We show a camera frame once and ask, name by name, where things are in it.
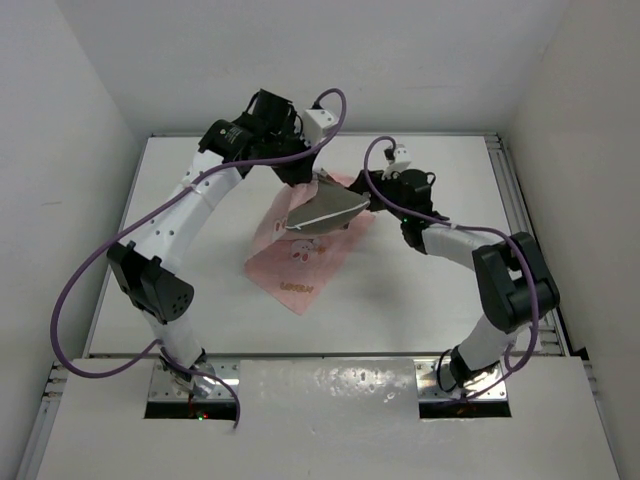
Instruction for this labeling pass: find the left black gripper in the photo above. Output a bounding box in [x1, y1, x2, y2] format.
[263, 124, 320, 188]

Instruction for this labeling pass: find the grey orange dotted pillow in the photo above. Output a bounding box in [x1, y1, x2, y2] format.
[286, 181, 370, 236]

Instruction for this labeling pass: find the pink cartoon print pillowcase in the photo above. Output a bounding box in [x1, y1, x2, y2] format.
[244, 172, 375, 315]

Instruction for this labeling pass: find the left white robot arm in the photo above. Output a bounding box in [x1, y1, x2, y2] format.
[107, 90, 308, 399]

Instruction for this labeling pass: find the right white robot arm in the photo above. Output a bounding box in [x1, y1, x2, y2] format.
[348, 169, 560, 393]

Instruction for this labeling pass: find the white front cover board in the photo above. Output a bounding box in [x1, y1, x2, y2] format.
[39, 357, 617, 479]

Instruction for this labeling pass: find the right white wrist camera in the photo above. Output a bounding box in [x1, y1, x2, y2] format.
[382, 144, 411, 180]

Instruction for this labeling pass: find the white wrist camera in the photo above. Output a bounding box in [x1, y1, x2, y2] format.
[301, 109, 338, 146]
[382, 144, 411, 180]

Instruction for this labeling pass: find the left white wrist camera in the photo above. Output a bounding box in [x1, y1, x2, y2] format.
[301, 109, 338, 146]

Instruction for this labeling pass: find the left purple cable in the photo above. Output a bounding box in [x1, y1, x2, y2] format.
[50, 88, 349, 430]

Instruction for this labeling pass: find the purple cable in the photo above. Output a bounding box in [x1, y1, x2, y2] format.
[50, 88, 349, 430]
[362, 136, 542, 401]

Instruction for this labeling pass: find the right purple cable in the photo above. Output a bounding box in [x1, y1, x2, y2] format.
[362, 136, 542, 401]

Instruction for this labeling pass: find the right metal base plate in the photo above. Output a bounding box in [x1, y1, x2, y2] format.
[415, 357, 510, 402]

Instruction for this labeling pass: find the metal base plate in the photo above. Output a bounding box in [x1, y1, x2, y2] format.
[147, 360, 240, 404]
[415, 357, 510, 402]

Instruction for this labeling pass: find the right aluminium frame rail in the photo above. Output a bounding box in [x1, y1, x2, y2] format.
[483, 132, 569, 357]

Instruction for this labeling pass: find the aluminium frame rail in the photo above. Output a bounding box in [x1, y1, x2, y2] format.
[483, 132, 569, 357]
[16, 361, 68, 480]

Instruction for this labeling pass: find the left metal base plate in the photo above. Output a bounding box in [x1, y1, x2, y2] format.
[147, 360, 240, 404]

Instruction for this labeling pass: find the left aluminium frame rail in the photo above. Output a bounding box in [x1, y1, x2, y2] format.
[16, 361, 68, 480]

